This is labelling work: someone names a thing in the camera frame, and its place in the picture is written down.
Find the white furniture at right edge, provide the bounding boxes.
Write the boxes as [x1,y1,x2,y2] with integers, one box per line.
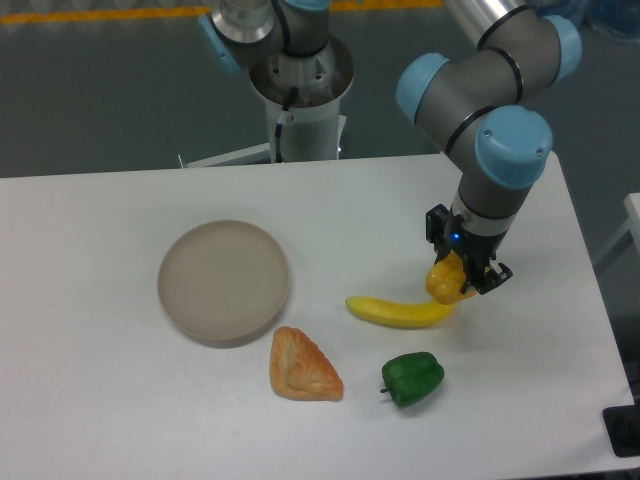
[592,192,639,275]

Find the green bell pepper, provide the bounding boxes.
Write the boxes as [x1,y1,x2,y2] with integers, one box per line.
[380,352,445,408]

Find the blue plastic bags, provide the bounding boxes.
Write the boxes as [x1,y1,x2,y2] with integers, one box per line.
[527,0,639,43]

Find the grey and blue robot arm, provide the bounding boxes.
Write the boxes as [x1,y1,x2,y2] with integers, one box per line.
[199,1,582,294]

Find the yellow banana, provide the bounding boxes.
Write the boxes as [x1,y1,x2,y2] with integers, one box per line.
[345,296,456,329]

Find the golden triangular pastry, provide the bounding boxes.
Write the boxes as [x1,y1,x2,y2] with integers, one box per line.
[269,326,344,401]

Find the yellow bell pepper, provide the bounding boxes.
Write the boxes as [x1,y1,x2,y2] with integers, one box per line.
[425,251,477,305]

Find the black device at table edge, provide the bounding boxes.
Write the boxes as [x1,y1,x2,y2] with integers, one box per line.
[602,404,640,458]

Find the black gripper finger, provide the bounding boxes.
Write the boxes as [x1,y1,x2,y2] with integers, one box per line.
[460,260,512,295]
[425,204,449,243]

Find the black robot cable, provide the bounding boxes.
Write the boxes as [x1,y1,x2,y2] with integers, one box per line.
[273,85,300,164]

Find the beige round plate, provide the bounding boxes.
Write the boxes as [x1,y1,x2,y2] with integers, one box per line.
[157,220,290,348]

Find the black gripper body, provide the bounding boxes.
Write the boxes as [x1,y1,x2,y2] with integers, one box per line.
[432,215,504,266]

